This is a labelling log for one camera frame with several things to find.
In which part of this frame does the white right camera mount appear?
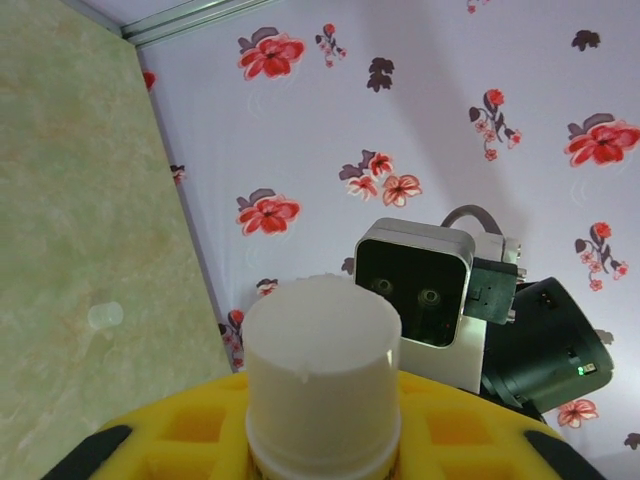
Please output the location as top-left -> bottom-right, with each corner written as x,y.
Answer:
399,312 -> 490,394

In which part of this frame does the aluminium frame post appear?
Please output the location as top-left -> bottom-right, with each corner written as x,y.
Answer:
119,0 -> 284,47

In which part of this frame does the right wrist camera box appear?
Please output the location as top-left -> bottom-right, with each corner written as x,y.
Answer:
353,216 -> 477,351

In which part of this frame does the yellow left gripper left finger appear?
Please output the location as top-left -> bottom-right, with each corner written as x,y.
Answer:
48,370 -> 251,480

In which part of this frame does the white glue stick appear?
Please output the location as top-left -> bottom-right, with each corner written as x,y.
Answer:
242,276 -> 404,480

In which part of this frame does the translucent glue stick cap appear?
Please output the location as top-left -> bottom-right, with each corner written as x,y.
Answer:
86,300 -> 125,335

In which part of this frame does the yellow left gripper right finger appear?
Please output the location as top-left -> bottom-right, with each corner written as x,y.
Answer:
397,369 -> 606,480

